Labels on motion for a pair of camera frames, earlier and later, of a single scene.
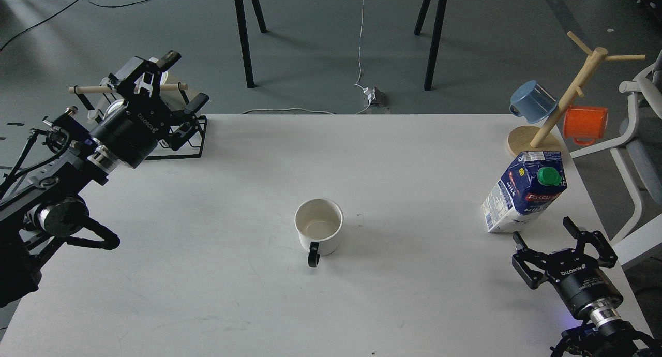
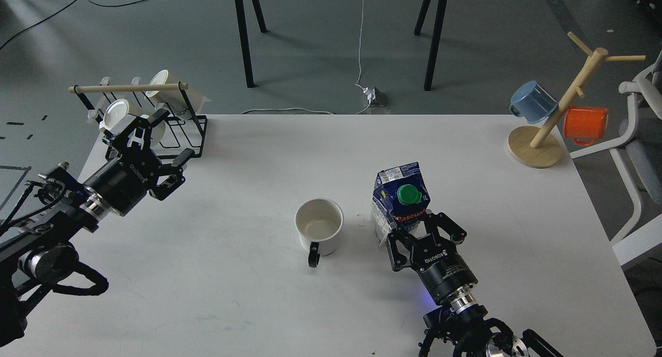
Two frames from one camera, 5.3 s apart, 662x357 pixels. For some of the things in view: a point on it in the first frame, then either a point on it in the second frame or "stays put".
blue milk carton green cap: [528, 186] → [400, 197]
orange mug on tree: [585, 124] stays put
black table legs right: [439, 22] stays put
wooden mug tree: [548, 137] stays put
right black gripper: [579, 277] → [437, 261]
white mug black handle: [318, 222] stays put
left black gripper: [131, 131] → [123, 182]
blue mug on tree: [533, 102] stays put
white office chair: [640, 156] stays put
